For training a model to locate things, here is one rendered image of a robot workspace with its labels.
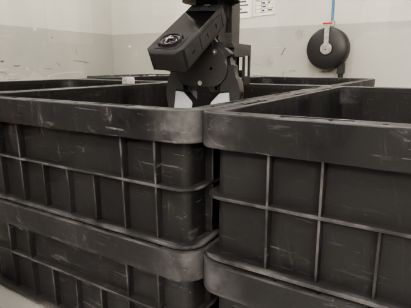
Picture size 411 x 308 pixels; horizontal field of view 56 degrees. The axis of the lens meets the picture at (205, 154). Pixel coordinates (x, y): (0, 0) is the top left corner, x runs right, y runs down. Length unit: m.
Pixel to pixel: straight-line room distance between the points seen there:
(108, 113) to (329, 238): 0.19
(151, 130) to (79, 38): 4.46
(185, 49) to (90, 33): 4.47
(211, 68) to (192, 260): 0.25
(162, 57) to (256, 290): 0.25
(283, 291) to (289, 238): 0.03
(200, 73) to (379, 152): 0.30
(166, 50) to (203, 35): 0.05
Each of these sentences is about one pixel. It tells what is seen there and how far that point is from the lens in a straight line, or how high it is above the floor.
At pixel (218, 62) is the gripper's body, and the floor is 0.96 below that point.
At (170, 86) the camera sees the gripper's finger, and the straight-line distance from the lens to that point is 0.51.
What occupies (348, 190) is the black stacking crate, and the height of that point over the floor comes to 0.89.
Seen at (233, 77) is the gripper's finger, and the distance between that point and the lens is 0.47.
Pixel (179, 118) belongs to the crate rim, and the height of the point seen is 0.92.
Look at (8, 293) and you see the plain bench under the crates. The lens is 0.54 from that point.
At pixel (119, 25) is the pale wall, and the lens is 5.04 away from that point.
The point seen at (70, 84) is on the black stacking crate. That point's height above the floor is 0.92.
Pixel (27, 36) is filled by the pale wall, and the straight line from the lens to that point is 4.32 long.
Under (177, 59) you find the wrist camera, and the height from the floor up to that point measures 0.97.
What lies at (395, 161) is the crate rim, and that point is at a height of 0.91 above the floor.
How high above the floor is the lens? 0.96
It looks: 13 degrees down
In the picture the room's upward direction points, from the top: straight up
